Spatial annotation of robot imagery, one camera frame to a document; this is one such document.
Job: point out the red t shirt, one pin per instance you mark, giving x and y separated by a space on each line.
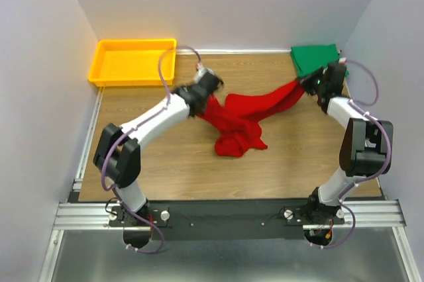
237 120

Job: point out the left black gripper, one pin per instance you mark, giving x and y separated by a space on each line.
192 88

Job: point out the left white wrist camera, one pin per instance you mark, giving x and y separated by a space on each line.
201 71

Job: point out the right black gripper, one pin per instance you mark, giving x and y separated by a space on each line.
304 82

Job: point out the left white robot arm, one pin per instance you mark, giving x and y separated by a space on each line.
118 154

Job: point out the yellow plastic tray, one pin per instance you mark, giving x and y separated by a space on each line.
133 62

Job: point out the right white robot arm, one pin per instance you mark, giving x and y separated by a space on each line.
366 149

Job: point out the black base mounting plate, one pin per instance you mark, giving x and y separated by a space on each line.
235 219

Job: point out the folded green t shirt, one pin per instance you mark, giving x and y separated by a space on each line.
307 59

